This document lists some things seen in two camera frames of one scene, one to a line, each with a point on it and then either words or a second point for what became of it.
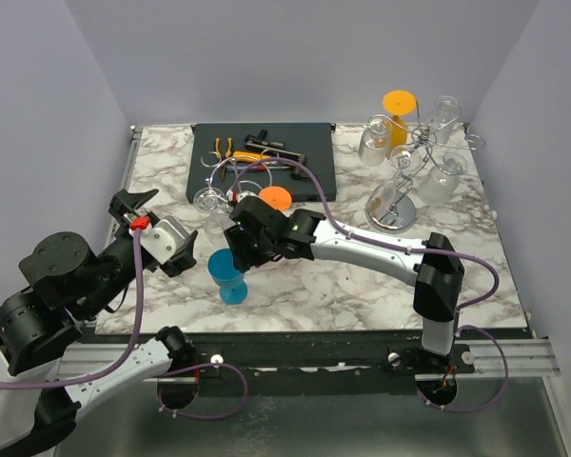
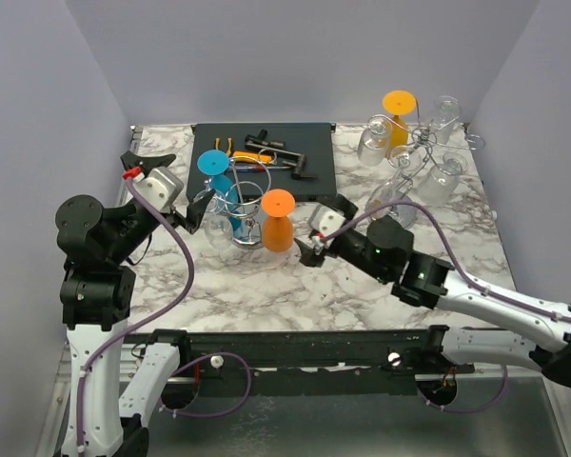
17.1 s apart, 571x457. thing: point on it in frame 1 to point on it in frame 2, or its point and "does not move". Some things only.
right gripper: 245,259 to 309,257
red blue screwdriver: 257,168 does not move
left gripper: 127,203 to 194,212
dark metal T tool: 261,138 does not move
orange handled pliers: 218,154 does not move
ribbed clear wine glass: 445,109 does not move
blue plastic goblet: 232,286 to 214,163
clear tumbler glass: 441,182 does not move
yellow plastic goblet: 398,102 does not move
